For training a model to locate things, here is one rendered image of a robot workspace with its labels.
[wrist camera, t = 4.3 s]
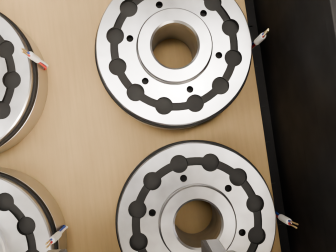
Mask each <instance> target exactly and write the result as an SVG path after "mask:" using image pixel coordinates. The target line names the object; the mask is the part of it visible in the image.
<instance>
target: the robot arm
mask: <svg viewBox="0 0 336 252"><path fill-rule="evenodd" d="M47 252H68V251H67V249H52V250H48V251H47ZM201 252H236V251H234V250H226V249H225V248H224V246H223V245H222V243H221V242H220V240H219V239H208V240H201Z"/></svg>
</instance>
